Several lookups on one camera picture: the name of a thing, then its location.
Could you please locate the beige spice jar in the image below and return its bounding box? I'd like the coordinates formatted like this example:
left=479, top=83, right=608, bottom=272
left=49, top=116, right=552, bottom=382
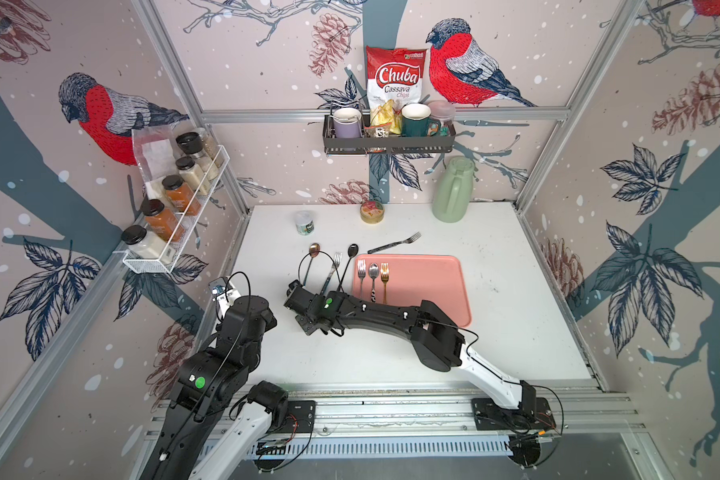
left=175, top=156, right=210, bottom=196

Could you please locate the green plastic jug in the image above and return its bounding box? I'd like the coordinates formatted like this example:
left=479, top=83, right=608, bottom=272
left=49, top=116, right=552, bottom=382
left=432, top=157, right=475, bottom=223

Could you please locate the large black-lid spice jar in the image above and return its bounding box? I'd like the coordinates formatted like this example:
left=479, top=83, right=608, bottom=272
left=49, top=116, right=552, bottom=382
left=176, top=131, right=219, bottom=181

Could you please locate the silver fork ornate handle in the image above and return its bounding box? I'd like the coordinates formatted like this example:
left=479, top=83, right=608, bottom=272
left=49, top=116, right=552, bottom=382
left=356, top=259, right=367, bottom=298

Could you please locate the copper spoon blue handle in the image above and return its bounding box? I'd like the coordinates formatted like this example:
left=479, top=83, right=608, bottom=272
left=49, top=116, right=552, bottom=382
left=303, top=242, right=321, bottom=284

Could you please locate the dark grey fork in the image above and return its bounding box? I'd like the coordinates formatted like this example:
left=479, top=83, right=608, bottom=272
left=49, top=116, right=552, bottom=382
left=367, top=232, right=421, bottom=255

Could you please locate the gold fork ornate handle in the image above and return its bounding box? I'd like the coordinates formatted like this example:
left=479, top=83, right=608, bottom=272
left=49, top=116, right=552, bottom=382
left=380, top=262, right=390, bottom=304

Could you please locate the clear plastic bag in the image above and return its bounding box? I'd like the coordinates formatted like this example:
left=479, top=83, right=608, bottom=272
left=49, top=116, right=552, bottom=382
left=131, top=125, right=177, bottom=199

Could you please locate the dark green mug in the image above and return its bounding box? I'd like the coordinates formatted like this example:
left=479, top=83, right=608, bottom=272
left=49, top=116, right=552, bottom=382
left=401, top=103, right=442, bottom=137

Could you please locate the small white jar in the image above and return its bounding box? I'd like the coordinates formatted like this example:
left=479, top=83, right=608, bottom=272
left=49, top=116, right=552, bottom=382
left=294, top=210, right=315, bottom=236

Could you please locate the silver spoon patterned handle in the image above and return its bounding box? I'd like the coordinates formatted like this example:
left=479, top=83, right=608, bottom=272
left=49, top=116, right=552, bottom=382
left=369, top=263, right=380, bottom=303

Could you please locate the silver fork teal handle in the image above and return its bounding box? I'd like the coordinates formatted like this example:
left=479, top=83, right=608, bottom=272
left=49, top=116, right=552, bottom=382
left=320, top=252, right=342, bottom=295

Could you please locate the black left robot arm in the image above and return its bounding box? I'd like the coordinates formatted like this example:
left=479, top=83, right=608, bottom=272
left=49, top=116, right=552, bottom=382
left=140, top=277, right=277, bottom=479

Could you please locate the purple mug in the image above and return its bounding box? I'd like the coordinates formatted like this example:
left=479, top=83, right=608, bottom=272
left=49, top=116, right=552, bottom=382
left=331, top=107, right=363, bottom=139

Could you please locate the yellow snack packet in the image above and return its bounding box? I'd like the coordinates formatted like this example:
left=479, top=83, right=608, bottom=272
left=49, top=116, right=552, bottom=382
left=370, top=100, right=402, bottom=135

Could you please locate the black wall shelf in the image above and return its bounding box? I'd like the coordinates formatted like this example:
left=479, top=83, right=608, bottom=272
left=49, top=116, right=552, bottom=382
left=322, top=115, right=456, bottom=155

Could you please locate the black spoon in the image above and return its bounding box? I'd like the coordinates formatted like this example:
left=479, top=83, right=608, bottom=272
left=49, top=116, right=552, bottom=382
left=338, top=243, right=359, bottom=291

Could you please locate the pink lidded jar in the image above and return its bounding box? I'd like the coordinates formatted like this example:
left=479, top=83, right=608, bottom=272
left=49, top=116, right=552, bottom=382
left=427, top=100, right=456, bottom=136

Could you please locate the white spice jar front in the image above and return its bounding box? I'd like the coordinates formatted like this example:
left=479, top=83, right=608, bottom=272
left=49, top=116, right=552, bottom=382
left=121, top=225, right=176, bottom=265

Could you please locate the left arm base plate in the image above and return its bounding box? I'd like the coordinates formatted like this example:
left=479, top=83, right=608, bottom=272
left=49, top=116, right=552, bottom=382
left=269, top=400, right=317, bottom=435

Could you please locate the red Chuba chips bag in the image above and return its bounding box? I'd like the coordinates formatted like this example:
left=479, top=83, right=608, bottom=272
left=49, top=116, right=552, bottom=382
left=366, top=47, right=427, bottom=114

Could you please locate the orange spice jar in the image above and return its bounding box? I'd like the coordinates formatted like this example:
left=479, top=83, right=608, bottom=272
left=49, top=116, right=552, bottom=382
left=141, top=198, right=185, bottom=243

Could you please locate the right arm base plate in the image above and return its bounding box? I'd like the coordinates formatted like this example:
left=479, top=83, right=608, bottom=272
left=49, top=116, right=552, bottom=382
left=471, top=397, right=557, bottom=435

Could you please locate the red-orange spice jar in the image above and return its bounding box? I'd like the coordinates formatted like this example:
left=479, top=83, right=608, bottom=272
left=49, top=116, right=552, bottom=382
left=161, top=174, right=201, bottom=216

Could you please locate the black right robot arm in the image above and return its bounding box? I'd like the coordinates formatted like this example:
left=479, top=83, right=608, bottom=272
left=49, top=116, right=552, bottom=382
left=284, top=280, right=537, bottom=420

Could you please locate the clear acrylic spice rack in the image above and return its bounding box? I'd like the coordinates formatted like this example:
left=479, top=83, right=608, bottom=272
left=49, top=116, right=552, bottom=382
left=123, top=146, right=230, bottom=275

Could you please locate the pink plastic tray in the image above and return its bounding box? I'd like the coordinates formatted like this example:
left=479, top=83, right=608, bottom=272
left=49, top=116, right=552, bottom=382
left=346, top=254, right=472, bottom=327

